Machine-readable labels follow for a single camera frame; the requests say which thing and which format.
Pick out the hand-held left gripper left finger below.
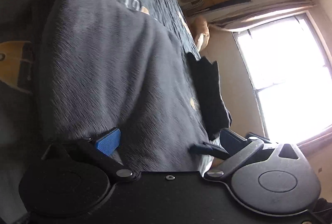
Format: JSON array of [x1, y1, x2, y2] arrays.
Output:
[[41, 128, 135, 183]]

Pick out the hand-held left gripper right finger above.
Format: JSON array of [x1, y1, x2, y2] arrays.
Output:
[[204, 128, 309, 182]]

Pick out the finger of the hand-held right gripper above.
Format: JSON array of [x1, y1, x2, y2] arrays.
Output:
[[245, 131, 278, 145], [189, 143, 231, 160]]

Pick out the black garment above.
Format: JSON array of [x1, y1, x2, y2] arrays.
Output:
[[185, 52, 232, 139]]

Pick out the bright window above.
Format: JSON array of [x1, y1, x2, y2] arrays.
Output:
[[233, 13, 332, 145]]

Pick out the beige curtains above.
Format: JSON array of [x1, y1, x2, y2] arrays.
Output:
[[189, 0, 316, 32]]

